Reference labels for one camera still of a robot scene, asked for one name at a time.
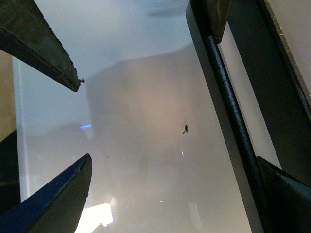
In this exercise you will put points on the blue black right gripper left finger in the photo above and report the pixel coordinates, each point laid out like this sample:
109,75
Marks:
25,34

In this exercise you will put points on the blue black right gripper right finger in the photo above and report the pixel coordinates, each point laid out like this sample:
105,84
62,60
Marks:
56,207

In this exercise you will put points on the black drawer handle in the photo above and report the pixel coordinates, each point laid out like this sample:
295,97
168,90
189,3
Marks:
275,201

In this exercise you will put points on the white drawer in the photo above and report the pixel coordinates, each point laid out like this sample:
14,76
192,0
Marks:
272,100

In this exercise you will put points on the small black debris speck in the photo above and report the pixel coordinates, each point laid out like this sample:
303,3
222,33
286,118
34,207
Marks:
185,129

